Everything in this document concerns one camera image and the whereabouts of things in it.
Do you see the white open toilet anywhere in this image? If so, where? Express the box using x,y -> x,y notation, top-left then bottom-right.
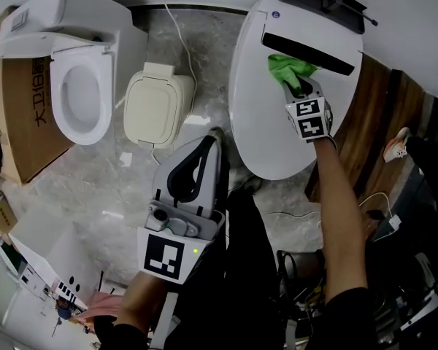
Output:
0,0 -> 149,146

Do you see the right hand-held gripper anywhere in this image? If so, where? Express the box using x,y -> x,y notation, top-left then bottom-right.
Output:
282,75 -> 335,144

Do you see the person's black clothed body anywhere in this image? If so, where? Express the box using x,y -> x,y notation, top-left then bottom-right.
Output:
93,186 -> 380,350

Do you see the large cardboard box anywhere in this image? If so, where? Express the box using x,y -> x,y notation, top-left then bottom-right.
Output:
0,5 -> 77,185

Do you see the person's left forearm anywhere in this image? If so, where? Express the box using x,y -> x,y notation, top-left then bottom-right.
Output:
115,270 -> 171,330

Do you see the thin white cable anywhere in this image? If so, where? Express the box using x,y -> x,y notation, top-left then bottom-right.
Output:
151,1 -> 200,167

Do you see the person's right shoe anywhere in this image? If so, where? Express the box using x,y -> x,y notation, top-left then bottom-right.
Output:
240,175 -> 264,196

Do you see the person's shoe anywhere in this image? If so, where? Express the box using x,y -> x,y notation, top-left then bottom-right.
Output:
240,175 -> 264,196
207,126 -> 226,152
383,127 -> 412,163

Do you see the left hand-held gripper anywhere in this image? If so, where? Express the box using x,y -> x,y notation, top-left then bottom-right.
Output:
137,133 -> 226,286

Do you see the beige trash bin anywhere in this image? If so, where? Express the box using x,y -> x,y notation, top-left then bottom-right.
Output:
123,62 -> 197,149

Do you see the white adapter cable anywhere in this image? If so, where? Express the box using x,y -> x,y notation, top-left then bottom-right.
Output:
264,191 -> 392,229

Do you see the wooden platform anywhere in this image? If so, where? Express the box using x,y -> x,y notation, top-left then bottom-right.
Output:
304,52 -> 428,225

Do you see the small cardboard box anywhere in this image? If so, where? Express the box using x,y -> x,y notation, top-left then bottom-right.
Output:
0,195 -> 18,236

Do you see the white smart toilet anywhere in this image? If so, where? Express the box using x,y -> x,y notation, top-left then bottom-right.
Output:
228,0 -> 364,181

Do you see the person's right forearm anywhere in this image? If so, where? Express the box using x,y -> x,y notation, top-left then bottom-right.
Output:
312,135 -> 369,302

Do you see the green cloth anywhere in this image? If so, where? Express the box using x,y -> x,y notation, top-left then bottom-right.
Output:
267,54 -> 323,94

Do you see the person's left shoe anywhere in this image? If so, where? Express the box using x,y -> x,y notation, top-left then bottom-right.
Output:
207,126 -> 226,152

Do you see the white cabinet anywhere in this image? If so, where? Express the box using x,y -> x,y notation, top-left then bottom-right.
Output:
9,209 -> 91,311

